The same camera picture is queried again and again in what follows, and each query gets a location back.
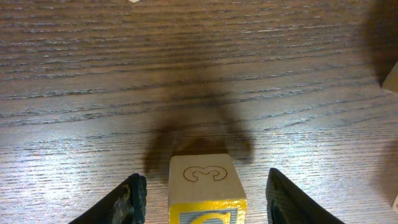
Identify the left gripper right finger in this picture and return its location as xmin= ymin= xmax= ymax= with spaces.
xmin=266 ymin=168 xmax=344 ymax=224

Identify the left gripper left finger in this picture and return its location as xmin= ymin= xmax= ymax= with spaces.
xmin=70 ymin=173 xmax=147 ymax=224

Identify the yellow C block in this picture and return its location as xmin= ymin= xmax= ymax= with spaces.
xmin=168 ymin=154 xmax=248 ymax=224

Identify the red I block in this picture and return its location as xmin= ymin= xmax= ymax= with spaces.
xmin=381 ymin=62 xmax=398 ymax=95

